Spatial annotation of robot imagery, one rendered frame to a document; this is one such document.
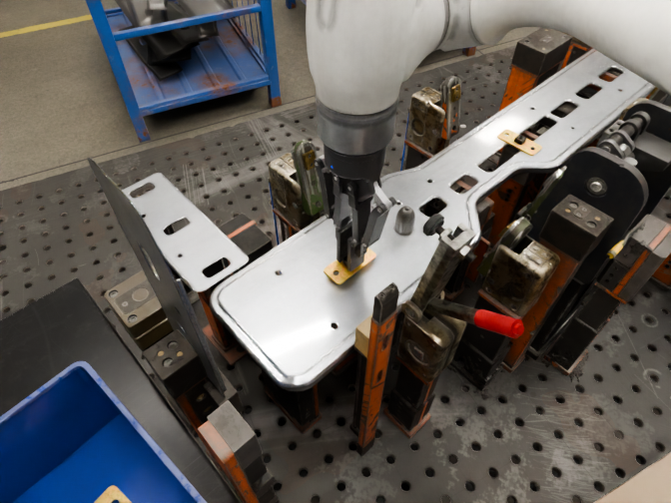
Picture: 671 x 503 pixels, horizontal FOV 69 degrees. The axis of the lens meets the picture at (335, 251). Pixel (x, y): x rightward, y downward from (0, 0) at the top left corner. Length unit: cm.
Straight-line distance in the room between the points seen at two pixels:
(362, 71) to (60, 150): 255
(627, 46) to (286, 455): 79
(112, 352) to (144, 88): 231
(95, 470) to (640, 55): 65
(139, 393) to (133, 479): 10
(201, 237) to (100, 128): 220
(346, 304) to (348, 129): 30
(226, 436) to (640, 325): 98
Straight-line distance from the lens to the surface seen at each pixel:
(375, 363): 61
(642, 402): 115
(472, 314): 60
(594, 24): 48
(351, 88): 49
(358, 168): 57
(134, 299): 72
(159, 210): 91
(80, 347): 74
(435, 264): 57
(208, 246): 82
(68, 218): 143
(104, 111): 313
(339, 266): 75
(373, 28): 46
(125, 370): 70
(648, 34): 43
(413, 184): 91
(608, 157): 75
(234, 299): 75
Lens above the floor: 161
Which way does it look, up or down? 51 degrees down
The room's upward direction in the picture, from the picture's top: straight up
